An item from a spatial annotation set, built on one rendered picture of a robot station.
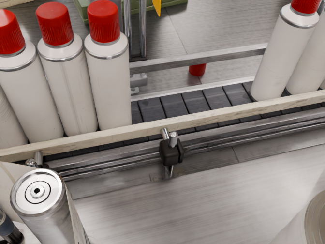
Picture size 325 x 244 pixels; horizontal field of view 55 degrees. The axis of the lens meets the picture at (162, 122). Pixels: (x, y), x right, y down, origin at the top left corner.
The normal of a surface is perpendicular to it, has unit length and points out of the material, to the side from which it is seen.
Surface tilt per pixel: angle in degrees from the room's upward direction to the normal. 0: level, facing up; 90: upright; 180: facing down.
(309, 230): 2
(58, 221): 90
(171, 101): 0
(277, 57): 90
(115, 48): 42
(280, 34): 90
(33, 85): 90
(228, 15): 0
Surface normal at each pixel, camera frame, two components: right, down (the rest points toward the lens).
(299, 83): -0.65, 0.58
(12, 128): 0.95, 0.28
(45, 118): 0.66, 0.61
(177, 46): 0.05, -0.61
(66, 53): 0.35, 0.07
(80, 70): 0.84, 0.46
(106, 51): 0.08, 0.07
